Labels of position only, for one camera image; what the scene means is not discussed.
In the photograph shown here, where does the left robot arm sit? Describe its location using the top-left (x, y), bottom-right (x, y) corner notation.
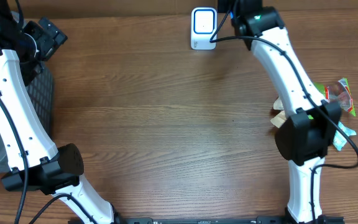
top-left (0, 1), bottom-right (121, 223)

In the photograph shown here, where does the brown nut snack bag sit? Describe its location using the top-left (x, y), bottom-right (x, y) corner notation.
top-left (270, 97), bottom-right (287, 128)

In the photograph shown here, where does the teal wipes packet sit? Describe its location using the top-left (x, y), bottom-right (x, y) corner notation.
top-left (333, 122), bottom-right (357, 151)

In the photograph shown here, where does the green Haribo candy bag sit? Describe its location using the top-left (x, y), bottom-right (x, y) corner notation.
top-left (313, 78), bottom-right (356, 117)

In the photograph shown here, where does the grey plastic mesh basket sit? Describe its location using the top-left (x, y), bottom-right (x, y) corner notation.
top-left (0, 11), bottom-right (55, 174)

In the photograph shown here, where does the white barcode scanner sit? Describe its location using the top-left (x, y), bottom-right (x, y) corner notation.
top-left (190, 7), bottom-right (217, 50)

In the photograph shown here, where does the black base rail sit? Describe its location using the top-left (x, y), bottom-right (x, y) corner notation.
top-left (68, 216), bottom-right (346, 224)

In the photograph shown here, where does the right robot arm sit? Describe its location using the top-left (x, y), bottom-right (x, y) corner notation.
top-left (226, 1), bottom-right (344, 223)

